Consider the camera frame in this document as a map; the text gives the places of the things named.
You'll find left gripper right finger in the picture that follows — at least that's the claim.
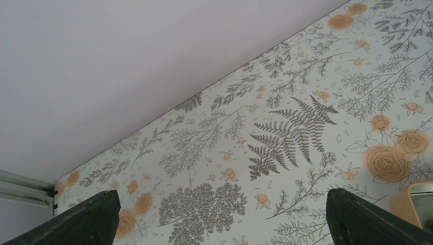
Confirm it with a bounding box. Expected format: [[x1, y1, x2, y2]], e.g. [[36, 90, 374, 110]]
[[326, 188, 432, 244]]

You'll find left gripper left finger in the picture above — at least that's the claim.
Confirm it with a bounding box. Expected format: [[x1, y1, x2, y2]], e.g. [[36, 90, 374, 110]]
[[4, 190, 121, 245]]

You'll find empty gold tin lid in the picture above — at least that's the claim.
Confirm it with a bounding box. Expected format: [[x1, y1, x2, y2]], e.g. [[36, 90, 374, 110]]
[[390, 182, 432, 232]]

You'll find floral patterned table mat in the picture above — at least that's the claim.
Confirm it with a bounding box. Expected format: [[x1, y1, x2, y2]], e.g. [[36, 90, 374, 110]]
[[57, 1, 432, 244]]

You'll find aluminium corner frame post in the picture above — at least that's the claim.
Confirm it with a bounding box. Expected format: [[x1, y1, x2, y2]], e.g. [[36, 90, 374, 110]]
[[1, 170, 57, 216]]

